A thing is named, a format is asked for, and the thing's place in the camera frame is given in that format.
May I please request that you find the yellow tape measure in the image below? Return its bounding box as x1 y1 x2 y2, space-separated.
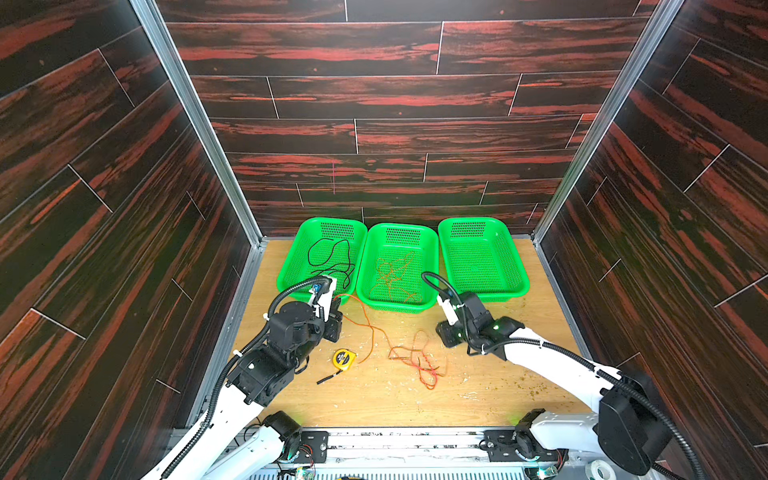
316 349 357 385

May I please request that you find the middle green plastic basket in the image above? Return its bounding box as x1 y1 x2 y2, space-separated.
356 223 439 314

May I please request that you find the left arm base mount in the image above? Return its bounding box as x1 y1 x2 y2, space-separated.
274 429 330 465

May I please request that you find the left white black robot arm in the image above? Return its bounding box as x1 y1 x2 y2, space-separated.
145 275 342 479

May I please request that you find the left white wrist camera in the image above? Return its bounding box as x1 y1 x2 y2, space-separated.
309 275 337 322

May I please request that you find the left green plastic basket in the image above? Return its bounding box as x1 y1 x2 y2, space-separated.
276 217 368 302

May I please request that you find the green plastic basket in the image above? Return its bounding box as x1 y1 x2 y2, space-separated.
356 223 439 314
438 217 530 303
276 217 368 302

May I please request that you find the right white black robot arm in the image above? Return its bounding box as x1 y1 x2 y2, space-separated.
421 271 706 479

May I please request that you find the white tape roll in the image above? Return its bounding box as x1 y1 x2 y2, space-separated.
585 460 616 480

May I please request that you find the right green plastic basket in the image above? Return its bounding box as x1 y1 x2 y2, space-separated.
438 217 530 303

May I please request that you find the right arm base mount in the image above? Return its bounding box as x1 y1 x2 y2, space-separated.
479 429 568 463

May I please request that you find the red cable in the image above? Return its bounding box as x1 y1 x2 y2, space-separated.
386 329 445 391

